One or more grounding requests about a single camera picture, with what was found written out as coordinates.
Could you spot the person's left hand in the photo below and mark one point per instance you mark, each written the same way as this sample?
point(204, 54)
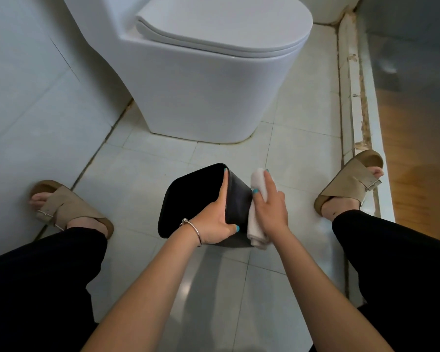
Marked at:
point(211, 223)

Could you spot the person's right hand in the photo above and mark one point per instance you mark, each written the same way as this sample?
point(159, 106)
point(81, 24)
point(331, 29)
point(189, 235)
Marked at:
point(271, 212)

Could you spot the white cleaning cloth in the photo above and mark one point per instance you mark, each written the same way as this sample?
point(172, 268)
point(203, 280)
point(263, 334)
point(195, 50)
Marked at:
point(255, 223)

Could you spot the black plastic waste bin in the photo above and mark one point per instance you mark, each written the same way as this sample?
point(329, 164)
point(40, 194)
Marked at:
point(194, 197)

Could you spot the person's right forearm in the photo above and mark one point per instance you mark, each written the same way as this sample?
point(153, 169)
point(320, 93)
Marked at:
point(326, 300)

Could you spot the person's left forearm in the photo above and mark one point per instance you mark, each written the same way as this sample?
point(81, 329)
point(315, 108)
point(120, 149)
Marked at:
point(143, 300)

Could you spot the person's right beige sandal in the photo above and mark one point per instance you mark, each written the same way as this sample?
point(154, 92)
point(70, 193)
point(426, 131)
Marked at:
point(348, 183)

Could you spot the person's beige sandal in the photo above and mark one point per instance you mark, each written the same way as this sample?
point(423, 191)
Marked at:
point(66, 208)
point(348, 183)

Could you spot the person's black trousers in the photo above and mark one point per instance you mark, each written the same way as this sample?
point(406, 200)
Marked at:
point(403, 267)

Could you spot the person's left beige sandal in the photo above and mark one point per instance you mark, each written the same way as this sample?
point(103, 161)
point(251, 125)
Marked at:
point(66, 208)

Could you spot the white toilet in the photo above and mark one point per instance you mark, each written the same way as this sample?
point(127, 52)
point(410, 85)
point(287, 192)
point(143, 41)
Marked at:
point(205, 95)

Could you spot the white door threshold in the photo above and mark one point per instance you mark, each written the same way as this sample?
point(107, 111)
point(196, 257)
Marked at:
point(359, 87)

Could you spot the white toilet seat lid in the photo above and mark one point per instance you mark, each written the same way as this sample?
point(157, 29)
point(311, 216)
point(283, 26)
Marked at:
point(223, 21)

